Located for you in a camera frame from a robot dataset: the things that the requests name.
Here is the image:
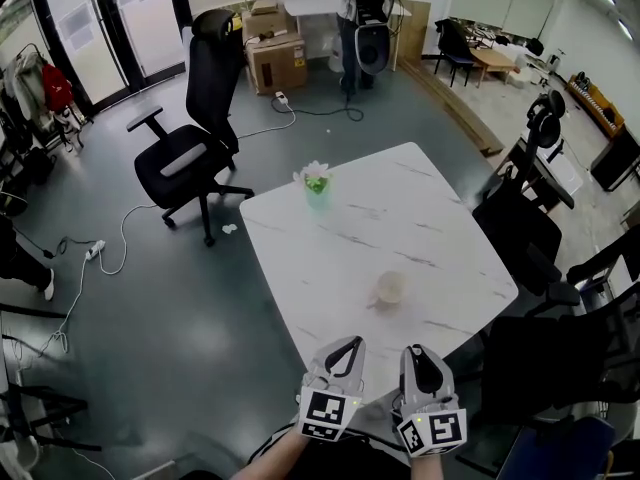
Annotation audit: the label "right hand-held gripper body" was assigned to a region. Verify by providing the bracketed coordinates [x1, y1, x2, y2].
[393, 392, 469, 459]

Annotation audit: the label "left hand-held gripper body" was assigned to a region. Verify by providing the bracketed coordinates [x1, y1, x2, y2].
[297, 369, 364, 443]

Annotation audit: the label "person's left forearm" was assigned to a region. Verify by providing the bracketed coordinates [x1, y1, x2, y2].
[247, 425, 314, 480]

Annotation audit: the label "person's right forearm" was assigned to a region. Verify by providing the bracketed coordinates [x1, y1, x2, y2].
[408, 452, 448, 480]

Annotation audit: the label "person's black clothing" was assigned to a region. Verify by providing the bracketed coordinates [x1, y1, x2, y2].
[179, 426, 416, 480]

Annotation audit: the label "black mesh office chair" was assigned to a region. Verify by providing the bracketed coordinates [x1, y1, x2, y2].
[477, 237, 640, 422]
[472, 166, 565, 297]

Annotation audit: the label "green vase with white flower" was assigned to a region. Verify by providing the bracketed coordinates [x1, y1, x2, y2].
[292, 160, 335, 211]

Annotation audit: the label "black high-back office chair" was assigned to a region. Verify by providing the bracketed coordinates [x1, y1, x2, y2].
[126, 9, 256, 248]

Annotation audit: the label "wooden floor planks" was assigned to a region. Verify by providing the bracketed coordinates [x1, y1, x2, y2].
[398, 56, 507, 158]

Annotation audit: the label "black cabinet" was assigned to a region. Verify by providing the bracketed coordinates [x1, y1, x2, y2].
[589, 130, 640, 193]

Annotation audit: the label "large cardboard box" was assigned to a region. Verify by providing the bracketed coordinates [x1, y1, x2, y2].
[244, 35, 309, 96]

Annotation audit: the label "yellow shelf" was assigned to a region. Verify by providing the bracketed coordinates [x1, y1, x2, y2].
[565, 71, 627, 142]

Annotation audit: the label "grey office chair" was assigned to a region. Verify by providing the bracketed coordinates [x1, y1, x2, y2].
[353, 22, 392, 76]

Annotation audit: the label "wooden low table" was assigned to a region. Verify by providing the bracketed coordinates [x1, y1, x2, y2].
[469, 47, 522, 90]

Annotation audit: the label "dark blue chair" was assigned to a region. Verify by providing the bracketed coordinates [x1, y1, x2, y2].
[433, 17, 484, 89]

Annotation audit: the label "wooden board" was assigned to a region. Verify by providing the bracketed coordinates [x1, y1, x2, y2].
[394, 0, 433, 67]

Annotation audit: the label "medium cardboard box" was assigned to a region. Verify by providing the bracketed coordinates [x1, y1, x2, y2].
[241, 9, 301, 44]

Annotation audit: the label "white background table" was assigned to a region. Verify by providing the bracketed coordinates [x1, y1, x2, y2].
[286, 0, 412, 19]

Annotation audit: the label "red bag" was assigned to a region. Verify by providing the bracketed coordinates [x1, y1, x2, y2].
[40, 63, 74, 114]

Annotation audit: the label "glass entrance door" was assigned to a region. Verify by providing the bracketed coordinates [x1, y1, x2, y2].
[24, 0, 272, 115]

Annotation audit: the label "coat rack with clothes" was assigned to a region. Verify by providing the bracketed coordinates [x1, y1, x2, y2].
[0, 42, 86, 154]

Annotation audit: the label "white power cable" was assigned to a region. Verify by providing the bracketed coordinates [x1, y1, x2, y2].
[234, 98, 298, 142]
[9, 202, 159, 369]

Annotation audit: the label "black floor cable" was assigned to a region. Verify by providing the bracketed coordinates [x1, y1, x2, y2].
[294, 80, 366, 123]

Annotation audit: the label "black ring-headrest office chair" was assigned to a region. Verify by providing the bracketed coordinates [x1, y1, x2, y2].
[494, 89, 577, 214]

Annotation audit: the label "black metal frame furniture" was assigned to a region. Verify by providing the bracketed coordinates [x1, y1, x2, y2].
[0, 301, 104, 455]

